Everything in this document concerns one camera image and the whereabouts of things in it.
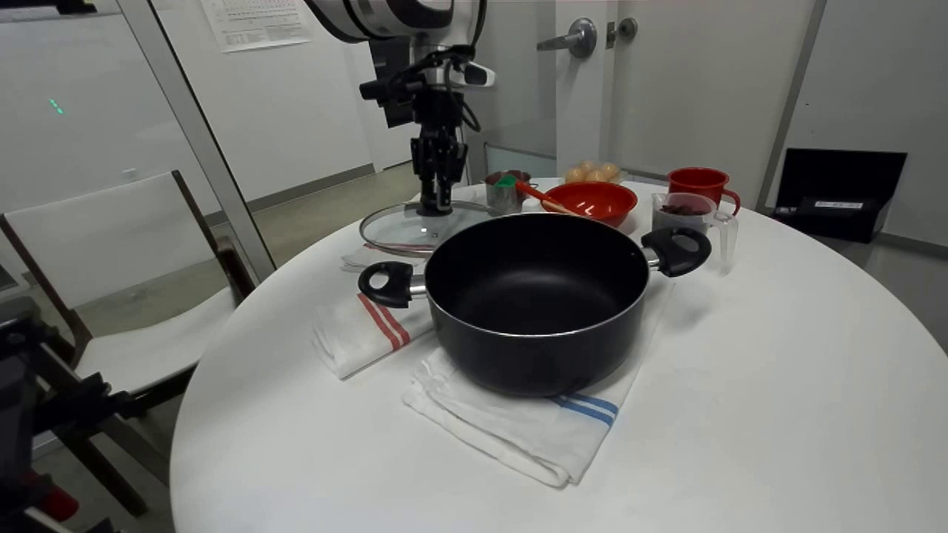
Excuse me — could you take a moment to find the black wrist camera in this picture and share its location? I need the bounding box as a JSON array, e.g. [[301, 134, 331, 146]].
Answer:
[[355, 40, 501, 129]]

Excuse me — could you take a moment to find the blue striped tea towel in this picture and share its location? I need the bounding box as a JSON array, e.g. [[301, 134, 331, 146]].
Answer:
[[399, 335, 651, 495]]

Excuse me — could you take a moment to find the red bowl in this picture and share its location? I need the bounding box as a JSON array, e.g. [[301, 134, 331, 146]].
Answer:
[[516, 178, 642, 231]]

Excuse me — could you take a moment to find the white chair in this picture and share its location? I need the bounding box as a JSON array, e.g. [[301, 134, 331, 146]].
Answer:
[[0, 168, 263, 400]]

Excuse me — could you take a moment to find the glass pot lid black knob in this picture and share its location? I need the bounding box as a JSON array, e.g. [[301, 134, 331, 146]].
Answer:
[[355, 193, 497, 264]]

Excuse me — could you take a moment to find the grey metal frame post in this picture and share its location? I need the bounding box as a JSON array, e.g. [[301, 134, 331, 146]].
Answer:
[[113, 0, 282, 291]]

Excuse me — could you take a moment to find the white paper notice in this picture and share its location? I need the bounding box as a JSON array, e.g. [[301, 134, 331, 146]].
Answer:
[[199, 0, 313, 54]]

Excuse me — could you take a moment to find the silver door deadbolt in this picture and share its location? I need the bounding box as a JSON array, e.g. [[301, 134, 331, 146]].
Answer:
[[605, 14, 641, 46]]

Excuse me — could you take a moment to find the beige bread roll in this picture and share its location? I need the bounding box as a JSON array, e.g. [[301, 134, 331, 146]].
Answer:
[[564, 157, 624, 188]]

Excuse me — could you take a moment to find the metal cup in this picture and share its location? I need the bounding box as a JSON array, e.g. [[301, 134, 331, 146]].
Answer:
[[481, 165, 534, 215]]

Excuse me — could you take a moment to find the black cooking pot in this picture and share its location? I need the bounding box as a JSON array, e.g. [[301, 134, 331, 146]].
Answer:
[[355, 209, 715, 403]]

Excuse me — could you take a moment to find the red cup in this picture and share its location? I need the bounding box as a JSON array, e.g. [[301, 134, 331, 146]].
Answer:
[[666, 165, 744, 223]]

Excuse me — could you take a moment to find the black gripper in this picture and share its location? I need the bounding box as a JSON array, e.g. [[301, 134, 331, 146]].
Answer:
[[407, 95, 475, 215]]

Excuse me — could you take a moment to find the open black case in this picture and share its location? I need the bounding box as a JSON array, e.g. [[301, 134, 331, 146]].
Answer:
[[771, 146, 909, 246]]

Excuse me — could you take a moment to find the folded red striped tea towel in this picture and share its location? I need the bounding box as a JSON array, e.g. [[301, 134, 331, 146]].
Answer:
[[312, 285, 445, 385]]

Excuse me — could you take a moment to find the black camera stand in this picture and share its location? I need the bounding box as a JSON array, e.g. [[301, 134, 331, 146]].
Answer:
[[0, 264, 196, 533]]

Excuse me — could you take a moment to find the clear cup with dark contents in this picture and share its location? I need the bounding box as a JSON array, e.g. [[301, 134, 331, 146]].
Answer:
[[648, 188, 744, 276]]

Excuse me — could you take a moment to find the silver lever door handle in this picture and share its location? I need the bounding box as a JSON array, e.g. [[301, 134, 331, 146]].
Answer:
[[534, 14, 601, 61]]

